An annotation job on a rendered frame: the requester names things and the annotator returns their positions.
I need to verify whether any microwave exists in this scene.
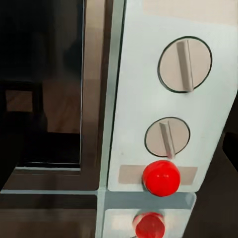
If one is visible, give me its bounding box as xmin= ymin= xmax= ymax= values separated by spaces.
xmin=0 ymin=0 xmax=238 ymax=197

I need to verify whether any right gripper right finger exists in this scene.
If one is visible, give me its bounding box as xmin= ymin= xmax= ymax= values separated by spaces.
xmin=222 ymin=132 xmax=238 ymax=172

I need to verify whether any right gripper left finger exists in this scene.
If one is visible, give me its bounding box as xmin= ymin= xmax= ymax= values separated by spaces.
xmin=0 ymin=132 xmax=26 ymax=190

